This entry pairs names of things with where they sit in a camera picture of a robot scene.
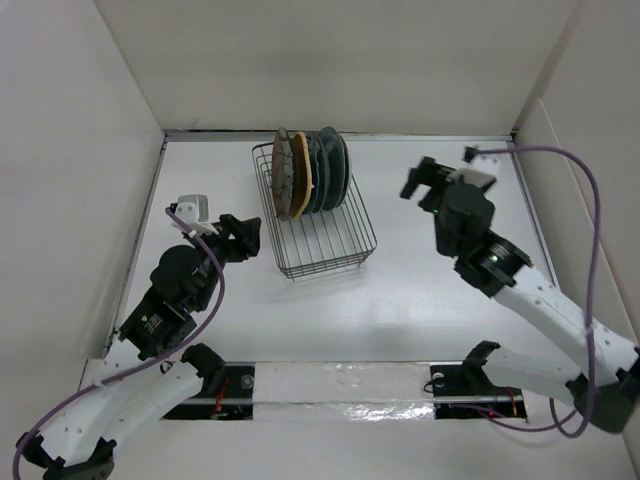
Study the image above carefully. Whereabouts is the grey wire dish rack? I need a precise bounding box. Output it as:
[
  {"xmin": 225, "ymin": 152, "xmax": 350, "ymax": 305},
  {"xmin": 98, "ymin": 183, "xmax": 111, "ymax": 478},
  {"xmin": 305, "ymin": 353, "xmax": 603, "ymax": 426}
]
[{"xmin": 252, "ymin": 142, "xmax": 378, "ymax": 281}]

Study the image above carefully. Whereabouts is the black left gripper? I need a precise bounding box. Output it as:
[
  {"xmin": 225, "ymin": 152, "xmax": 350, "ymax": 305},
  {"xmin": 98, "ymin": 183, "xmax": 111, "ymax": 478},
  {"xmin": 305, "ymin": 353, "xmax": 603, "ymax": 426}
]
[{"xmin": 186, "ymin": 213, "xmax": 260, "ymax": 310}]

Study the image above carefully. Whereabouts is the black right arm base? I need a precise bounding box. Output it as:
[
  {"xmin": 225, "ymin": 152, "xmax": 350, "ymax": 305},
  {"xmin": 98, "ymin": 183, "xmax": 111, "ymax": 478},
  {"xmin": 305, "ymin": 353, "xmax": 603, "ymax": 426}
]
[{"xmin": 423, "ymin": 341, "xmax": 527, "ymax": 420}]

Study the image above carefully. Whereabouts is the silver mounting rail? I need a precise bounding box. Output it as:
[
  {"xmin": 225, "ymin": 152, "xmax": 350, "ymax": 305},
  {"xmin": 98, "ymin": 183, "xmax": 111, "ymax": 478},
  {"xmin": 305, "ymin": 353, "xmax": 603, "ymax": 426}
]
[{"xmin": 166, "ymin": 362, "xmax": 527, "ymax": 422}]

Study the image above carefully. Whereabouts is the teal scalloped plate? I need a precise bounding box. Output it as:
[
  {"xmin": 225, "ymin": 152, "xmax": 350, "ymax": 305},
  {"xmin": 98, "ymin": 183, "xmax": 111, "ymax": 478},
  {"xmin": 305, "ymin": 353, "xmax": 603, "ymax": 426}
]
[{"xmin": 303, "ymin": 132, "xmax": 325, "ymax": 214}]

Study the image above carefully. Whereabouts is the woven bamboo plate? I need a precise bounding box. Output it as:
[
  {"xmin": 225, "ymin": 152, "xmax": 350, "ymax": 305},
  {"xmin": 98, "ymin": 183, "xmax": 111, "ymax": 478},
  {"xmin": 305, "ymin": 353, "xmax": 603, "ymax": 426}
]
[{"xmin": 290, "ymin": 131, "xmax": 313, "ymax": 218}]

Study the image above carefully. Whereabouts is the brown speckled plate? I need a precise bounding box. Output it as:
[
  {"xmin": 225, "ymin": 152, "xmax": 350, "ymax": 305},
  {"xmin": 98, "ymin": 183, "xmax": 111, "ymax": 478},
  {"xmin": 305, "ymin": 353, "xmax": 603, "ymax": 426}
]
[{"xmin": 271, "ymin": 127, "xmax": 294, "ymax": 221}]

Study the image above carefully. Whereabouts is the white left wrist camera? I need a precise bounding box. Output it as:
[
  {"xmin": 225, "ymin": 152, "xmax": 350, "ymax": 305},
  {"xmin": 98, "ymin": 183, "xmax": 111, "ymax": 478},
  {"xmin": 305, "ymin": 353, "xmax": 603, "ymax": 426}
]
[{"xmin": 169, "ymin": 194, "xmax": 219, "ymax": 235}]

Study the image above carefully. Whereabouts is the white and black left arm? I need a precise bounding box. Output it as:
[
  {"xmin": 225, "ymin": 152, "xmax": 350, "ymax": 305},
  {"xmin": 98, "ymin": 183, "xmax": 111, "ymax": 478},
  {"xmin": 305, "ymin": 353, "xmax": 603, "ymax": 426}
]
[{"xmin": 11, "ymin": 212, "xmax": 261, "ymax": 479}]

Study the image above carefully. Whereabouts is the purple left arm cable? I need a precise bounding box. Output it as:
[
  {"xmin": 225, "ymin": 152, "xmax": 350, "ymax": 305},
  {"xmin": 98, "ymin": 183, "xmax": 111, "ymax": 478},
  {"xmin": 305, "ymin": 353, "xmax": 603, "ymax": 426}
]
[{"xmin": 11, "ymin": 206, "xmax": 226, "ymax": 479}]

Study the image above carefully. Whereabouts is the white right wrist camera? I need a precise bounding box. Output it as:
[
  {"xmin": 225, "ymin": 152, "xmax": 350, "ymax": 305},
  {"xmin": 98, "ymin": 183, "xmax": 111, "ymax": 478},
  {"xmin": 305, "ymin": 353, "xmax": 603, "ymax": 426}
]
[{"xmin": 447, "ymin": 147, "xmax": 500, "ymax": 193}]

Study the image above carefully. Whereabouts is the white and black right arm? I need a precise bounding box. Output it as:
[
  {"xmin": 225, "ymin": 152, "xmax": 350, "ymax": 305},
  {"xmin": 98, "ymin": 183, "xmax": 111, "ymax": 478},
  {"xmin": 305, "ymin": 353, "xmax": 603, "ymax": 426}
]
[{"xmin": 400, "ymin": 148, "xmax": 639, "ymax": 434}]

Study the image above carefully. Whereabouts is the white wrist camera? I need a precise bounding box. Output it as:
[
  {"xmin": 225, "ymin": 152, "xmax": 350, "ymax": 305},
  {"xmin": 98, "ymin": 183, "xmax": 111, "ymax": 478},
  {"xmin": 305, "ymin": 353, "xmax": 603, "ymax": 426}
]
[
  {"xmin": 169, "ymin": 194, "xmax": 219, "ymax": 235},
  {"xmin": 447, "ymin": 147, "xmax": 500, "ymax": 193}
]

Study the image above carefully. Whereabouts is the grey-blue round plate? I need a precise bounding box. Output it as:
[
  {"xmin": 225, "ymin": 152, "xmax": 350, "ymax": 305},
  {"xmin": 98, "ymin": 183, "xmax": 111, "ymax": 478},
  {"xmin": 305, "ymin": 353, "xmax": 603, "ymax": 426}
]
[{"xmin": 319, "ymin": 126, "xmax": 347, "ymax": 211}]

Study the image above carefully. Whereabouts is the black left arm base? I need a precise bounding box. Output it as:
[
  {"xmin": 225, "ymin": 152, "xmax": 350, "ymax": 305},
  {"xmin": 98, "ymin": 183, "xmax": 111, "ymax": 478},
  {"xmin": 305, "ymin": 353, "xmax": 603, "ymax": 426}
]
[{"xmin": 162, "ymin": 343, "xmax": 256, "ymax": 421}]

